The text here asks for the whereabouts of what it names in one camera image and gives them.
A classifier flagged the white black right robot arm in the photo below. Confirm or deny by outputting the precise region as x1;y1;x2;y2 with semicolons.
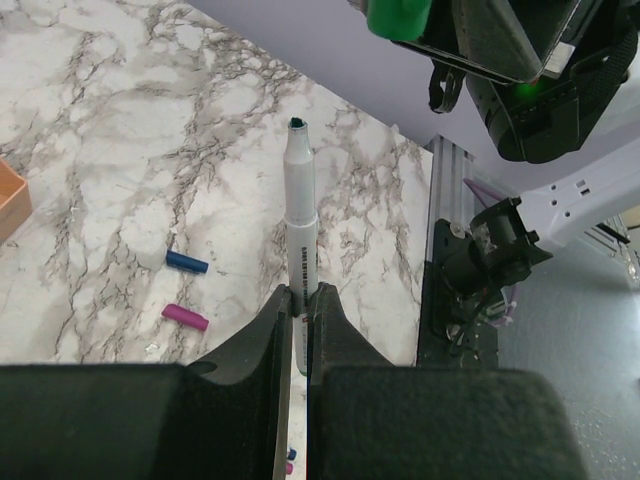
366;1;639;296

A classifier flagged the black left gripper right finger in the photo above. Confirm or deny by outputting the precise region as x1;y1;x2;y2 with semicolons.
307;283;588;479

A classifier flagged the white pen green end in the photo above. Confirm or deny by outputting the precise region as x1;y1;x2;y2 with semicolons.
283;117;319;375

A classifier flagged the green pen cap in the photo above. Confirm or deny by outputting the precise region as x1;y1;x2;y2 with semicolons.
366;0;432;41

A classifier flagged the aluminium table edge rail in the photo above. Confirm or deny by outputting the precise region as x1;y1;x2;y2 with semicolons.
425;135;475;261

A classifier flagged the orange plastic desk organizer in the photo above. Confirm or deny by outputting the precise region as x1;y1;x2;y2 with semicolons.
0;159;33;243

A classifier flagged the magenta pen cap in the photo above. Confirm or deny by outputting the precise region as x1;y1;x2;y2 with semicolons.
161;304;209;331

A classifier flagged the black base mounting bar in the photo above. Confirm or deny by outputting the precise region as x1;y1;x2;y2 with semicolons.
416;219;498;369

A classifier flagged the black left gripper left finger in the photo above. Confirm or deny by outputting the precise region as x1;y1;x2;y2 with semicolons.
1;286;292;479

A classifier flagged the blue pen cap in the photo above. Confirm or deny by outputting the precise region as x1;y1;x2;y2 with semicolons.
165;250;209;274

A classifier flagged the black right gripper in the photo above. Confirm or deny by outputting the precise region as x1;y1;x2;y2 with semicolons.
395;1;580;113

